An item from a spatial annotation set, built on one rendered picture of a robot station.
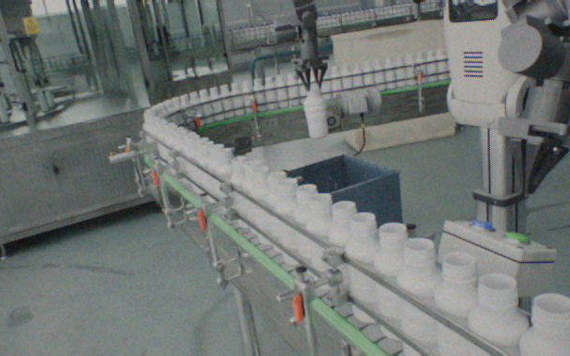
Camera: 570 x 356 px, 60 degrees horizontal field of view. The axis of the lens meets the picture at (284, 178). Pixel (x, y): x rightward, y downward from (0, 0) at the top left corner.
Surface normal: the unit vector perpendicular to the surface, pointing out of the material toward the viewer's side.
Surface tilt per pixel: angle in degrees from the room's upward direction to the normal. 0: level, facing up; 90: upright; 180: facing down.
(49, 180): 90
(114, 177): 90
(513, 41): 70
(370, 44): 90
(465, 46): 90
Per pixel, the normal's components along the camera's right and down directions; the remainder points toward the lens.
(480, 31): -0.88, 0.26
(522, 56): -0.83, -0.06
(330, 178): 0.46, 0.22
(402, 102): 0.17, 0.29
